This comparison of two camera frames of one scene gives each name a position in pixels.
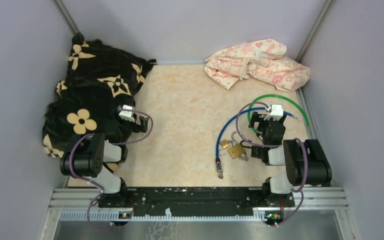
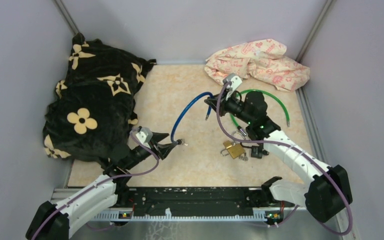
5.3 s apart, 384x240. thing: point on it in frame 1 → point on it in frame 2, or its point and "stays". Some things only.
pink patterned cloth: [262, 60] stays
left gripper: [137, 127] → [164, 149]
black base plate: [195, 202] stays
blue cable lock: [218, 164] → [179, 142]
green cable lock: [270, 95] → [239, 128]
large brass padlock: [237, 151] stays
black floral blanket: [99, 79] stays
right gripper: [256, 117] → [213, 101]
